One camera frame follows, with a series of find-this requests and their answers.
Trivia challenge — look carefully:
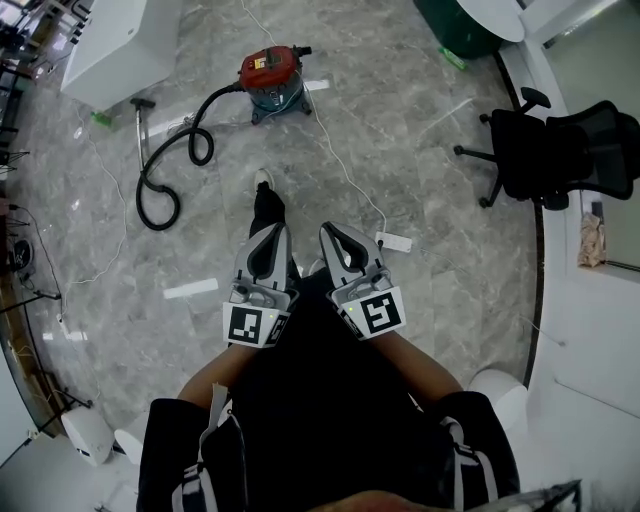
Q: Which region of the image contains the white rounded pedestal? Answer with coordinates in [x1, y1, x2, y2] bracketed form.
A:
[60, 407, 116, 469]
[113, 428, 145, 466]

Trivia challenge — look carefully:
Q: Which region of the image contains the green round tub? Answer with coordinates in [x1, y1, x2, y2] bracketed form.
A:
[412, 0, 526, 60]

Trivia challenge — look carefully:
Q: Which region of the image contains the black corrugated vacuum hose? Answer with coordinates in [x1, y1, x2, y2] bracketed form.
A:
[135, 84, 251, 231]

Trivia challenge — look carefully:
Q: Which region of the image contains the grey shoulder strap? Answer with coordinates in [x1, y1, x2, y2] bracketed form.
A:
[171, 382, 235, 512]
[439, 415, 501, 507]

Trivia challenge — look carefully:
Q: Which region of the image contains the white counter block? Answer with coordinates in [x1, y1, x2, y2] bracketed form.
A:
[59, 0, 182, 111]

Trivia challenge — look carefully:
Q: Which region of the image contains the crumpled brown paper bag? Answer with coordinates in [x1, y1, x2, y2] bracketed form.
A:
[577, 211, 608, 269]

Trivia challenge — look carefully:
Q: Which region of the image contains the white round stool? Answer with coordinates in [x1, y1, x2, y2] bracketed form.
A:
[467, 368, 530, 432]

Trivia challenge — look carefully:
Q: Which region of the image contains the person's right forearm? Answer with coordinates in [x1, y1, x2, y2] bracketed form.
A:
[384, 330, 464, 406]

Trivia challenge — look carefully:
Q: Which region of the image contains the red and teal vacuum cleaner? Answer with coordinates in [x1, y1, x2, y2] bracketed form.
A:
[238, 43, 314, 126]

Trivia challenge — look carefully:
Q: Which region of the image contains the long white extension cable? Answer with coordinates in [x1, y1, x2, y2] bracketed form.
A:
[239, 0, 390, 236]

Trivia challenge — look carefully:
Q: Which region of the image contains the thin white floor cable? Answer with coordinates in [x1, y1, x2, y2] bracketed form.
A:
[58, 97, 130, 321]

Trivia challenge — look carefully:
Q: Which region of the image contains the person's left forearm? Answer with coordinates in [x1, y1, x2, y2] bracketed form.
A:
[177, 342, 262, 407]

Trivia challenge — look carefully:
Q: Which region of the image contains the black mesh office chair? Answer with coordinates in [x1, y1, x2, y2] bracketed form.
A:
[453, 86, 640, 211]

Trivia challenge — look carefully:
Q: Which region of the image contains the metal vacuum wand with nozzle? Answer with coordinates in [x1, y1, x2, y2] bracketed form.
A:
[130, 97, 157, 174]

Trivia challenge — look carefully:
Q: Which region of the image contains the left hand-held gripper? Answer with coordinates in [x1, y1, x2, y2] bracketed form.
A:
[222, 222, 301, 349]

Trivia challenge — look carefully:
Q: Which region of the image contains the black metal shelf rack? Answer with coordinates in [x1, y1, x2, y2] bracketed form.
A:
[0, 0, 40, 167]

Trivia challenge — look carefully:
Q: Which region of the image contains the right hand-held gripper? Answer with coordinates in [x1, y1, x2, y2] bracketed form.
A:
[319, 221, 407, 342]

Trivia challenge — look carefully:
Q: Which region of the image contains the person's black shirt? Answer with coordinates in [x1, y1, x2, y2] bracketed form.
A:
[135, 274, 522, 512]

